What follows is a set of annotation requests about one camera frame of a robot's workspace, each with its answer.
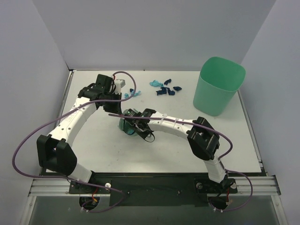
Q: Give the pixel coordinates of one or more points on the green plastic waste bin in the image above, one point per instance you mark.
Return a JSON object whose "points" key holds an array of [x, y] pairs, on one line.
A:
{"points": [[219, 80]]}

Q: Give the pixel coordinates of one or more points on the dark blue scrap right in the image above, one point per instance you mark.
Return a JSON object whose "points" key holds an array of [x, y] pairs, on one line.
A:
{"points": [[177, 88]]}

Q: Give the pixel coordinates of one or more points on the black mounting base plate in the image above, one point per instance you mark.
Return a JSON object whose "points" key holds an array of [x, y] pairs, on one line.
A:
{"points": [[155, 189]]}

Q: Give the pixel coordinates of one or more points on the dark blue scrap top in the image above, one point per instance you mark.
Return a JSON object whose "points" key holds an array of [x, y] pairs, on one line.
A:
{"points": [[167, 82]]}

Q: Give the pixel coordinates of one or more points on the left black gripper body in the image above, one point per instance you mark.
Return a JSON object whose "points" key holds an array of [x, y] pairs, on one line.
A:
{"points": [[113, 107]]}

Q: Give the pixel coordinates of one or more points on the green dustpan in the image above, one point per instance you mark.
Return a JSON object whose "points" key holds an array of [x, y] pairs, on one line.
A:
{"points": [[125, 127]]}

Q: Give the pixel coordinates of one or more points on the dark blue scrap cluster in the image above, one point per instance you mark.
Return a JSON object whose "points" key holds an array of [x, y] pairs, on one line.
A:
{"points": [[165, 90]]}

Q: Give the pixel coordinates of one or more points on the light blue scrap top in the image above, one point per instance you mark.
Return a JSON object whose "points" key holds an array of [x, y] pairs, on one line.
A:
{"points": [[156, 83]]}

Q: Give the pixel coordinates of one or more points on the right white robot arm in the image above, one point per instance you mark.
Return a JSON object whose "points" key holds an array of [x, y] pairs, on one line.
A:
{"points": [[203, 140]]}

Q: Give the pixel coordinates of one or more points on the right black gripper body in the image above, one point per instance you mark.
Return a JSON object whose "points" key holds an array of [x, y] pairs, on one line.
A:
{"points": [[137, 125]]}

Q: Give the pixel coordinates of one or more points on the light blue scrap centre-left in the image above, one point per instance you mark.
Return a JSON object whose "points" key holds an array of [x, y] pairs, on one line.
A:
{"points": [[133, 93]]}

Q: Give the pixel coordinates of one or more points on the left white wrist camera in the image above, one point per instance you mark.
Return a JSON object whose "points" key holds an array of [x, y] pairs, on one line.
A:
{"points": [[119, 84]]}

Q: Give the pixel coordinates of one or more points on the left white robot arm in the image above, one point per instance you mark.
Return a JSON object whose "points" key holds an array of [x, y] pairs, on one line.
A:
{"points": [[55, 149]]}

